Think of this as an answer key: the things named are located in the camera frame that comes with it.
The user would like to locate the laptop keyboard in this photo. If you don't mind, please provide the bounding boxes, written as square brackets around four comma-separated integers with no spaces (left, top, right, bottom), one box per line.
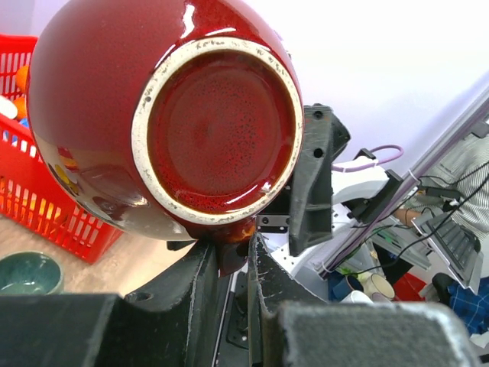
[413,213,484,294]

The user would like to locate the person in striped shirt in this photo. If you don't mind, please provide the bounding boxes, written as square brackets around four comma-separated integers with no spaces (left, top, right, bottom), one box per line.
[393,129,489,234]

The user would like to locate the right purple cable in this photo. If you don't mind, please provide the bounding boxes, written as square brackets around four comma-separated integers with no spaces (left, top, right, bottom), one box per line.
[331,144,405,173]

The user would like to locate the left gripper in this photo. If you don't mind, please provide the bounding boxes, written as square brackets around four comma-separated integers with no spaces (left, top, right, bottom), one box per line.
[0,232,482,367]

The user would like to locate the mugs on background desk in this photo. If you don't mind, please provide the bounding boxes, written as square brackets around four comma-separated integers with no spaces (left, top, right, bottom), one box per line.
[341,274,396,304]

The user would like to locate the dark red mug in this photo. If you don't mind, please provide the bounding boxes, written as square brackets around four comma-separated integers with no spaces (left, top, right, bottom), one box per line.
[26,1,304,275]

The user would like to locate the red plastic basket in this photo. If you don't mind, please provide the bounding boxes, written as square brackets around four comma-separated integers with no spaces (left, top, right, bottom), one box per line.
[0,34,125,265]

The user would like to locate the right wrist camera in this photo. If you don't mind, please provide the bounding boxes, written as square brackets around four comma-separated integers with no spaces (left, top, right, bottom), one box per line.
[332,145,404,206]

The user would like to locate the white tape roll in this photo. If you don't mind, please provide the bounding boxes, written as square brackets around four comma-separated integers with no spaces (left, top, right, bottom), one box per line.
[0,96,18,119]

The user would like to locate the aluminium frame rail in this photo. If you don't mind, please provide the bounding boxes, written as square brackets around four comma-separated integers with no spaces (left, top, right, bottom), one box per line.
[314,89,488,279]

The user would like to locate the orange fruit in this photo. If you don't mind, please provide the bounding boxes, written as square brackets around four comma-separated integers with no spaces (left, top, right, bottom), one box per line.
[13,96,28,120]
[15,65,29,93]

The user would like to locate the teal round mug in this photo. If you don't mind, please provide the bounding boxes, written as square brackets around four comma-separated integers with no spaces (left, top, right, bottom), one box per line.
[1,251,64,295]

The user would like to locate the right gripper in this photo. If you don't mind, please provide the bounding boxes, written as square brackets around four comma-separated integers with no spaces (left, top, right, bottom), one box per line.
[257,103,351,256]

